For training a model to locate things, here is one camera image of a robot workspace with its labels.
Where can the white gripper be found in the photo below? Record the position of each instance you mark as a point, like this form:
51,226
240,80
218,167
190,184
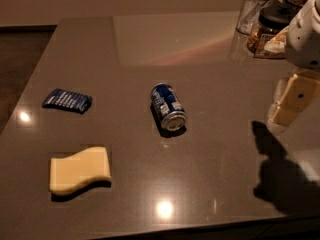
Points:
304,40

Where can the blue pepsi can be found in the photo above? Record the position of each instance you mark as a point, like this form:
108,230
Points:
168,108

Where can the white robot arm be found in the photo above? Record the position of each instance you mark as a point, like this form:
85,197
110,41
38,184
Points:
310,7

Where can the glass jar with black lid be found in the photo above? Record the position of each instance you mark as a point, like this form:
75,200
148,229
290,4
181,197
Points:
271,21

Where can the clear glass cup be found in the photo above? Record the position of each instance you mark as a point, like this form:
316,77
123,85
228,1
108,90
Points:
249,13

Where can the blue snack packet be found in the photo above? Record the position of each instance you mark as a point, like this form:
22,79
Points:
68,101

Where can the yellow sponge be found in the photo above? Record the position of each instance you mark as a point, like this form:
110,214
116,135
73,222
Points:
75,172

